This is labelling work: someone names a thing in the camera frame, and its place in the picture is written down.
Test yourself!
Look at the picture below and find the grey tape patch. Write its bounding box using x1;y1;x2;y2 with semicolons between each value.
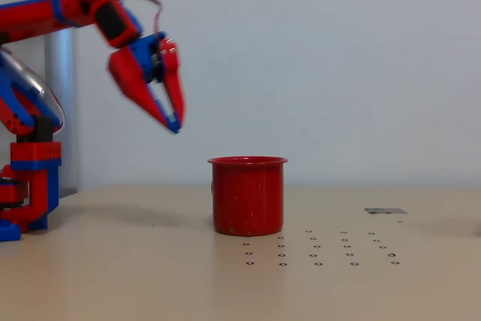
363;207;408;215

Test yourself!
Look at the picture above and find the red speckled enamel cup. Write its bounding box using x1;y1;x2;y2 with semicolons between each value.
207;156;289;238

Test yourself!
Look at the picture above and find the red and white gripper cable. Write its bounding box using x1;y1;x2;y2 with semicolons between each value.
115;0;165;36

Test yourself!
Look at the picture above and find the grey vertical metal post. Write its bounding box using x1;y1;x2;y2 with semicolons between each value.
44;0;79;200

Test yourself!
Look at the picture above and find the short grey diagonal metal strut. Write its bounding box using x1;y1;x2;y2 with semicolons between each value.
0;47;53;106

